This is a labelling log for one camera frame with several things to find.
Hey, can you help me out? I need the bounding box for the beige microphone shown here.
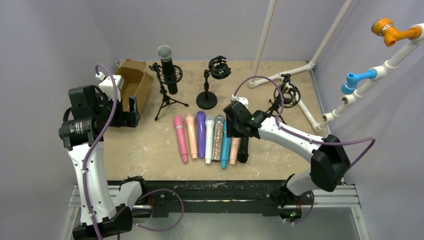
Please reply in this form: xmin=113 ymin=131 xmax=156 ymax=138
xmin=229 ymin=137 xmax=241 ymax=166
xmin=185 ymin=113 xmax=199 ymax=160

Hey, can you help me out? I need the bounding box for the silver rhinestone microphone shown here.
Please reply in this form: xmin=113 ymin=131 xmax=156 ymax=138
xmin=212 ymin=115 xmax=225 ymax=162

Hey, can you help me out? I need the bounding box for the teal toy microphone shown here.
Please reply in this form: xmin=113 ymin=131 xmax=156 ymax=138
xmin=220 ymin=121 xmax=232 ymax=170

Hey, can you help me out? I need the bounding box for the white toy microphone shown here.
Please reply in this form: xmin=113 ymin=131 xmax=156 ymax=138
xmin=205 ymin=116 xmax=215 ymax=165

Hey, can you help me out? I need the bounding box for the plain black microphone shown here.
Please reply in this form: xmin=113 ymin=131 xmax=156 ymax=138
xmin=236 ymin=137 xmax=250 ymax=164

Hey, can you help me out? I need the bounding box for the brown cardboard box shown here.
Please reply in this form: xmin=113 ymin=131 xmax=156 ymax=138
xmin=115 ymin=59 xmax=155 ymax=114

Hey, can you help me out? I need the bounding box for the purple toy microphone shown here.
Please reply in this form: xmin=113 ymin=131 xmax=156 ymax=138
xmin=196 ymin=111 xmax=206 ymax=159

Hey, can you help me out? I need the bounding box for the pink toy microphone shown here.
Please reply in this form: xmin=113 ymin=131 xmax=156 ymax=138
xmin=173 ymin=115 xmax=189 ymax=164

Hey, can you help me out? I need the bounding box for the black round-base microphone stand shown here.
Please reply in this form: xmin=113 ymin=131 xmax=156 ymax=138
xmin=196 ymin=56 xmax=232 ymax=111

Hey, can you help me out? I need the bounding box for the black tripod microphone stand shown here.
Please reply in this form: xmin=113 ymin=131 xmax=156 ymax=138
xmin=148 ymin=62 xmax=190 ymax=121

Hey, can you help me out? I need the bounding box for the black glitter microphone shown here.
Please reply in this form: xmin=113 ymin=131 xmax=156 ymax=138
xmin=157 ymin=45 xmax=178 ymax=95

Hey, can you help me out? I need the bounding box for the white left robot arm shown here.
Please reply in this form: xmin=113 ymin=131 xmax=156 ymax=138
xmin=58 ymin=85 xmax=147 ymax=240

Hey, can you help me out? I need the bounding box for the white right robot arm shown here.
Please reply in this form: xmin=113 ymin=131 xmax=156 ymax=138
xmin=223 ymin=100 xmax=351 ymax=196

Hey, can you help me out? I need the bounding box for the black small tripod stand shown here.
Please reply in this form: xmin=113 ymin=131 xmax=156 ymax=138
xmin=266 ymin=73 xmax=301 ymax=117

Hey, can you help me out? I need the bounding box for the blue pipe fitting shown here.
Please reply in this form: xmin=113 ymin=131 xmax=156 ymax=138
xmin=340 ymin=69 xmax=377 ymax=95

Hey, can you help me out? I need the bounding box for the orange pipe fitting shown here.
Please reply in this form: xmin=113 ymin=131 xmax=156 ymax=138
xmin=370 ymin=17 xmax=424 ymax=47

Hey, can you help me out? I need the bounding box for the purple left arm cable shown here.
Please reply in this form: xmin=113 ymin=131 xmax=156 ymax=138
xmin=82 ymin=63 xmax=185 ymax=240

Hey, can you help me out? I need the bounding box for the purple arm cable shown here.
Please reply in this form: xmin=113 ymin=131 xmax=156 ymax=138
xmin=82 ymin=63 xmax=185 ymax=240
xmin=233 ymin=75 xmax=377 ymax=225

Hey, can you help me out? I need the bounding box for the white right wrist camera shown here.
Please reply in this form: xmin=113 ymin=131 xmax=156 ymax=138
xmin=231 ymin=94 xmax=249 ymax=109

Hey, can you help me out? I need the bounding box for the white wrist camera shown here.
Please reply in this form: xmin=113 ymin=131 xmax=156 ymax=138
xmin=231 ymin=94 xmax=249 ymax=109
xmin=95 ymin=72 xmax=125 ymax=102

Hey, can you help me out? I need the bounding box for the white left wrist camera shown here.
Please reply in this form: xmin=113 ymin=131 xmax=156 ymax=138
xmin=95 ymin=72 xmax=125 ymax=102

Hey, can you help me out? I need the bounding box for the white PVC pipe frame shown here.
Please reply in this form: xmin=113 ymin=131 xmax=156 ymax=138
xmin=247 ymin=0 xmax=424 ymax=134

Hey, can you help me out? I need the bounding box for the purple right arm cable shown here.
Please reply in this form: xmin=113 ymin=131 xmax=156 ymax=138
xmin=233 ymin=75 xmax=377 ymax=225

